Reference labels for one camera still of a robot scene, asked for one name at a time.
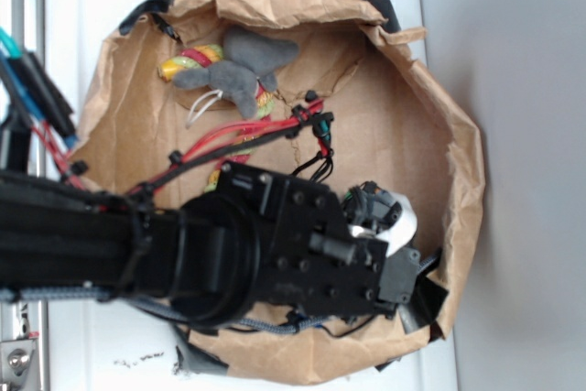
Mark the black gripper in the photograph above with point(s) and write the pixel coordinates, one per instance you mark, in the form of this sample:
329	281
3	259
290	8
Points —
314	255

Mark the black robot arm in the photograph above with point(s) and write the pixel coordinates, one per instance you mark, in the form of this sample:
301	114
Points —
202	258

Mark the brown paper bag container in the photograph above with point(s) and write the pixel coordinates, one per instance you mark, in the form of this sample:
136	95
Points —
393	123

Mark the grey plush toy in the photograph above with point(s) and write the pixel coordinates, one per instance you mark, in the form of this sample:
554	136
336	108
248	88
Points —
250	63

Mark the white plastic tray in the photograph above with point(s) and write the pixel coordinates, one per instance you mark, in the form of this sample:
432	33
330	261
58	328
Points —
113	346

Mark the multicolour twisted rope toy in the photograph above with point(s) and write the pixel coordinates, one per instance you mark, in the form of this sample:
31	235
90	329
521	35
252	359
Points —
197	59

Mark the aluminium frame rail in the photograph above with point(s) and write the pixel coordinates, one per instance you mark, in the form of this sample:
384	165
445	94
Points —
24	325

